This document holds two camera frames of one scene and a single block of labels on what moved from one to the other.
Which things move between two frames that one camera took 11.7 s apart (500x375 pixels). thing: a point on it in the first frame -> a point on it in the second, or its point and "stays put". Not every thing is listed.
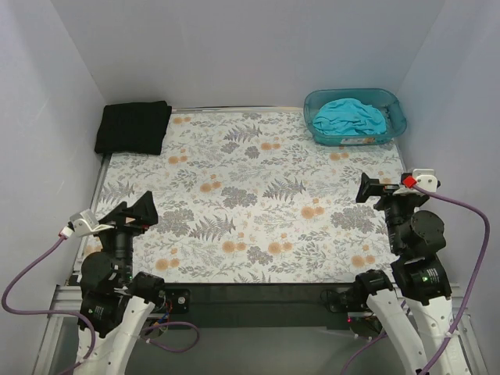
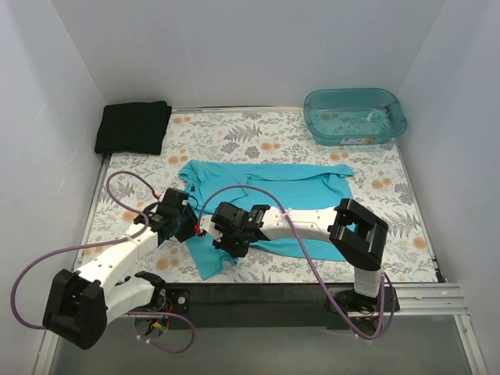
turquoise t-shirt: [348, 116] -> [290, 187]
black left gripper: [123, 225] -> [186, 225]
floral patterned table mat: [246, 198] stays put
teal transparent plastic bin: [354, 116] stays put
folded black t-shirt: [133, 128] stays put
